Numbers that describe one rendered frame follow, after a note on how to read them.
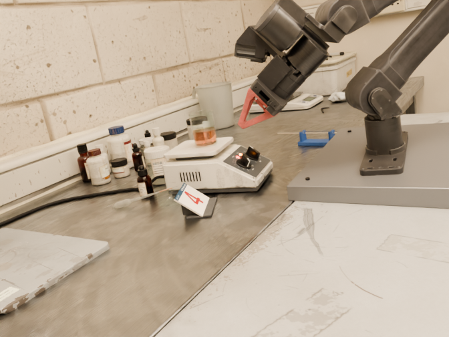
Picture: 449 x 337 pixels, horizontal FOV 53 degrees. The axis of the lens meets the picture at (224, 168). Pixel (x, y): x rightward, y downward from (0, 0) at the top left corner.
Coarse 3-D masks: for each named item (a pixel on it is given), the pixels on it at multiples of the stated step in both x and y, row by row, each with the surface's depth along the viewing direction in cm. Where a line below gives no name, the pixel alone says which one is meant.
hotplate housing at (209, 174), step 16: (176, 160) 94; (192, 160) 92; (208, 160) 90; (176, 176) 93; (192, 176) 91; (208, 176) 90; (224, 176) 89; (240, 176) 88; (208, 192) 92; (224, 192) 90
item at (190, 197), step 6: (186, 186) 87; (186, 192) 85; (192, 192) 86; (198, 192) 88; (180, 198) 81; (186, 198) 82; (192, 198) 84; (198, 198) 85; (204, 198) 87; (186, 204) 80; (192, 204) 82; (198, 204) 83; (198, 210) 81
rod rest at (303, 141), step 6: (300, 132) 116; (330, 132) 111; (300, 138) 117; (306, 138) 119; (330, 138) 112; (300, 144) 117; (306, 144) 116; (312, 144) 115; (318, 144) 114; (324, 144) 113
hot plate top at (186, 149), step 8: (184, 144) 99; (192, 144) 98; (216, 144) 94; (224, 144) 93; (168, 152) 94; (176, 152) 93; (184, 152) 92; (192, 152) 90; (200, 152) 90; (208, 152) 89; (216, 152) 89
